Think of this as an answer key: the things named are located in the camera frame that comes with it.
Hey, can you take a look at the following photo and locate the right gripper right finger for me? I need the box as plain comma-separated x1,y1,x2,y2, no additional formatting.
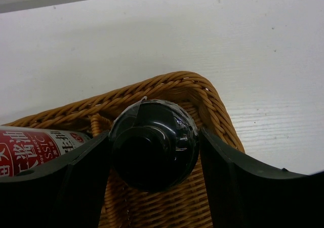
199,129,323,227

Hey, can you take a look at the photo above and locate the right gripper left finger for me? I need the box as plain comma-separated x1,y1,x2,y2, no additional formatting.
1,131,110,227

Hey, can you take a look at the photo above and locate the dark soy sauce bottle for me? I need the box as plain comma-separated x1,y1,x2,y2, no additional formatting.
0,126,91,177

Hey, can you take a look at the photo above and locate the black cap pepper shaker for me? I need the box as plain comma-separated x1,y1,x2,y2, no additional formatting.
109,97,199,193

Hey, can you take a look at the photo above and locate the brown wicker divided tray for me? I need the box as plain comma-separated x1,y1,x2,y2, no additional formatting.
11,71,244,227

